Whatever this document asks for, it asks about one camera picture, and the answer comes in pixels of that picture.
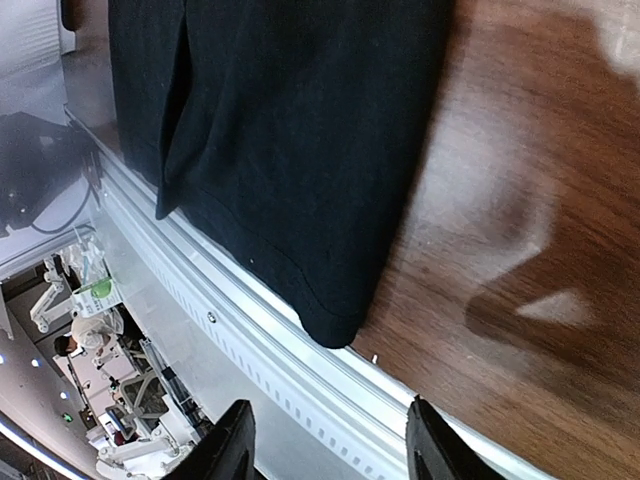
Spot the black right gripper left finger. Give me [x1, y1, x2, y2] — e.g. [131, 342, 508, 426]
[164, 399, 256, 480]

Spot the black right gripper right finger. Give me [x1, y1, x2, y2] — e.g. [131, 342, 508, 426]
[405, 395, 504, 480]

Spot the black garment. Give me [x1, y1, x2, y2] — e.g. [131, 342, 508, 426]
[108, 1, 454, 349]

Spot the front aluminium rail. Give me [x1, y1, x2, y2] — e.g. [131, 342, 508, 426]
[62, 107, 551, 480]

